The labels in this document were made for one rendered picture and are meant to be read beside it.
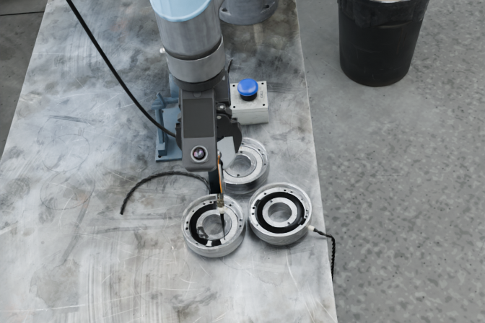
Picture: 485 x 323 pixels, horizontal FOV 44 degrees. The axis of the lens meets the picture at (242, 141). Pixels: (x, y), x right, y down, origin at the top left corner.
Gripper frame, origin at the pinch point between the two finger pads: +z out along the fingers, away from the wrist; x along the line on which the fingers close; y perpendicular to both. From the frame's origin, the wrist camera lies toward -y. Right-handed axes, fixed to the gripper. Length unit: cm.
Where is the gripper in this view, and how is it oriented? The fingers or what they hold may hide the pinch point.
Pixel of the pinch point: (215, 168)
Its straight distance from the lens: 92.3
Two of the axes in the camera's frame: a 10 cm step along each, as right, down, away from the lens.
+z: 0.8, 6.3, 7.7
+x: -10.0, 0.9, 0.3
